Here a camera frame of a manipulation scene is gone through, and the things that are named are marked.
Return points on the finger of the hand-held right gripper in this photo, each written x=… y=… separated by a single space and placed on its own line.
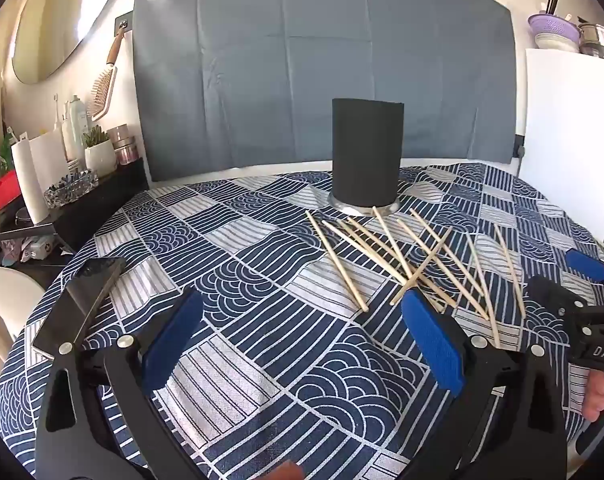
x=552 y=295
x=587 y=265

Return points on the white cabinet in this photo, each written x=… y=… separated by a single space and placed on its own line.
x=567 y=135

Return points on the dark chopsticks in colander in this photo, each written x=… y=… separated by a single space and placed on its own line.
x=552 y=4

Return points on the white chair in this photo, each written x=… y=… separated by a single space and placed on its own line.
x=6 y=305

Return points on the white bowl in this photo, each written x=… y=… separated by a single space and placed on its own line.
x=557 y=44

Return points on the grey-blue backdrop cloth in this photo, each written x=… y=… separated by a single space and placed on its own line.
x=282 y=60

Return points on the black smartphone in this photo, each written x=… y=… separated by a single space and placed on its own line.
x=76 y=300

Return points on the clear glass dish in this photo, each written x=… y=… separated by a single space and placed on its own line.
x=71 y=190

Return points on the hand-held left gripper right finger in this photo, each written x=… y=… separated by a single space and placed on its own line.
x=432 y=340

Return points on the pile of wooden chopsticks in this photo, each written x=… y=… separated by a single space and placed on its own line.
x=337 y=260

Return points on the person's right hand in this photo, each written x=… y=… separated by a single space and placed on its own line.
x=598 y=400

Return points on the wooden hairbrush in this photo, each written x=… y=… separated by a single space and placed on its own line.
x=101 y=95

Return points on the small plant in white pot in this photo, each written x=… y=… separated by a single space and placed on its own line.
x=100 y=157

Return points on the metal pot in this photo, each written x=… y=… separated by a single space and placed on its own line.
x=599 y=40

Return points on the white paper towel roll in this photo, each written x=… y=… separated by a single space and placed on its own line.
x=29 y=180

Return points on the white pump bottle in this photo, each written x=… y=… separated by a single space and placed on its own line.
x=74 y=130

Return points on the pink glass jar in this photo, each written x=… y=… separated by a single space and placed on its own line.
x=125 y=155
x=119 y=136

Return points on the purple colander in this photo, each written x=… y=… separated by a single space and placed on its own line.
x=552 y=27

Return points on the black cylindrical utensil holder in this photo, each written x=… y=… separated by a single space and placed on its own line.
x=367 y=150

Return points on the black side table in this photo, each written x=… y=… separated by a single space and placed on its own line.
x=106 y=195

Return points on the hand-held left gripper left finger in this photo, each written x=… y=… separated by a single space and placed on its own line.
x=171 y=340

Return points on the round wall mirror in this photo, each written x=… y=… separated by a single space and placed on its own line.
x=56 y=20

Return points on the white electric toothbrush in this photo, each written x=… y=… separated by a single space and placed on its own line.
x=57 y=115

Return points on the blue patterned tablecloth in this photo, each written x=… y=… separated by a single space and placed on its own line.
x=262 y=310

